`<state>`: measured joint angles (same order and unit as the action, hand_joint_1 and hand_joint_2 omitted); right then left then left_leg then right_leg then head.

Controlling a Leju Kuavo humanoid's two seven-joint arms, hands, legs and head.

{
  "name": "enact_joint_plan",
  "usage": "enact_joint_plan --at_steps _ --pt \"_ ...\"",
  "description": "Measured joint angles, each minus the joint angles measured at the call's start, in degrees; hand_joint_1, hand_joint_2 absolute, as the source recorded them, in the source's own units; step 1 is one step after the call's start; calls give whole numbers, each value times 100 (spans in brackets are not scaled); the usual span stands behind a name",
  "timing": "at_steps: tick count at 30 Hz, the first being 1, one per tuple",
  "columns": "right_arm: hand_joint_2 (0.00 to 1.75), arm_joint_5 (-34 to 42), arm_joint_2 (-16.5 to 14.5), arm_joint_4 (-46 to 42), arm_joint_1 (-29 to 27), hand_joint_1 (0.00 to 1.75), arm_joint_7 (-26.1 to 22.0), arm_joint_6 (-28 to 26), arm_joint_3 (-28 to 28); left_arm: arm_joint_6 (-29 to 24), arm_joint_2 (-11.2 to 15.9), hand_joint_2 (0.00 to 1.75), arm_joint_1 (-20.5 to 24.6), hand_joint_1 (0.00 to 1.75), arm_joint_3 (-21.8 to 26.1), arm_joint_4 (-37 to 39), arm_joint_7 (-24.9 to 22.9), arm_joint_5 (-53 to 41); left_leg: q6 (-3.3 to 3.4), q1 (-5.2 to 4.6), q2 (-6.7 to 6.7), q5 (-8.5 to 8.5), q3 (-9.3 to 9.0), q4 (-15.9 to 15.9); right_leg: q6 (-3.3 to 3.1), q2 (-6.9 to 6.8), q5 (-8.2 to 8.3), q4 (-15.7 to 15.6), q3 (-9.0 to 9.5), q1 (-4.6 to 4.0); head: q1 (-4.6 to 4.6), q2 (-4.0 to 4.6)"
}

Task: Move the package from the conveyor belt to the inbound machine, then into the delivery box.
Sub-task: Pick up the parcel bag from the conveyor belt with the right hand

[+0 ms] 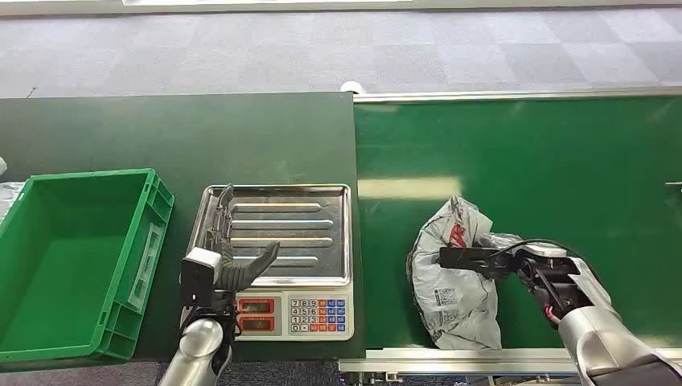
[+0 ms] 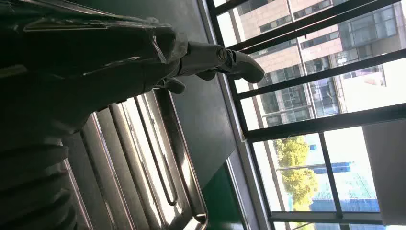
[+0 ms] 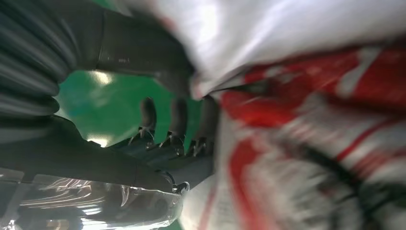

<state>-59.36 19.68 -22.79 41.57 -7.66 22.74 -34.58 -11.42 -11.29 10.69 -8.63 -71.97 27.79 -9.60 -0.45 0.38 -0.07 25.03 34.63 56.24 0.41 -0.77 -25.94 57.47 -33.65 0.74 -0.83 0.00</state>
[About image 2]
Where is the steel scale weighing pan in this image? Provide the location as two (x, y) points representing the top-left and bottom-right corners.
(62, 89), (209, 230)

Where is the green tree outside window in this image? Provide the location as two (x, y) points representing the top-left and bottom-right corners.
(272, 136), (319, 212)

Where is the black window frame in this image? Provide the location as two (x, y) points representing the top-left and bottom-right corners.
(206, 0), (406, 230)

